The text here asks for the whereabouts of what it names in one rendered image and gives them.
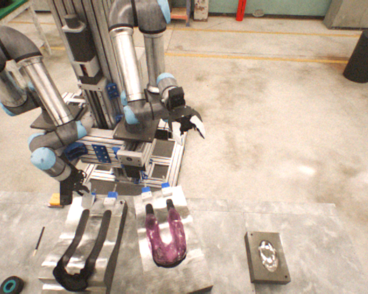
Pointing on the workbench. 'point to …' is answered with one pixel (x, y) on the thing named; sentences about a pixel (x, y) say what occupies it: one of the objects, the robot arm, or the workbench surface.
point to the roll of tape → (11, 285)
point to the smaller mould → (266, 258)
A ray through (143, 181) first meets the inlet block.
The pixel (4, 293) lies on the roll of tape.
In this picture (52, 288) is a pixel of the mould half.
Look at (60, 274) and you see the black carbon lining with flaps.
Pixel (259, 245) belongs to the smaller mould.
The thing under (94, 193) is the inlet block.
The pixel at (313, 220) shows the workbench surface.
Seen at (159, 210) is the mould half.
